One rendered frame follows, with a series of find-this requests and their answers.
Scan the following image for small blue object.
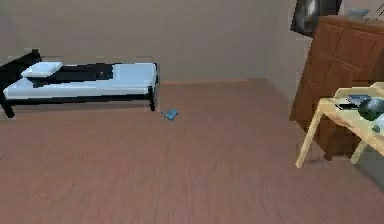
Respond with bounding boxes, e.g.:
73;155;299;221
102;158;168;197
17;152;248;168
161;108;180;122

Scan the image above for black bed with pale mattress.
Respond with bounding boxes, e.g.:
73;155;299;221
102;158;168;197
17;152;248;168
0;48;160;119

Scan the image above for brown wooden chest of drawers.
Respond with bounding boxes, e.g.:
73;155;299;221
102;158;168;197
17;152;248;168
289;15;384;162

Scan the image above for black flat phone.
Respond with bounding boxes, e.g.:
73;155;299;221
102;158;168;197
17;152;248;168
335;103;360;111

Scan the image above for pale wooden table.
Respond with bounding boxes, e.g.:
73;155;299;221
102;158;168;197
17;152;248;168
294;81;384;169

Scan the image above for white pillow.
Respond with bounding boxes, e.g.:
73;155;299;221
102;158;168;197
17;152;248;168
20;61;64;79

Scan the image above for dark flat book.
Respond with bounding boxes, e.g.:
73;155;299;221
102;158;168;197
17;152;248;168
346;94;372;105

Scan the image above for dark green round object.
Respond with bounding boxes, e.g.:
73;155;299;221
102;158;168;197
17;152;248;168
358;97;384;122

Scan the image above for pale blue bowl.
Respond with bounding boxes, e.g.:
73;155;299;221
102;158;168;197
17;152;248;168
348;8;370;20

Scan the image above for black framed wall picture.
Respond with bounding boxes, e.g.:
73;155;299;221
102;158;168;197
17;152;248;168
290;0;343;38

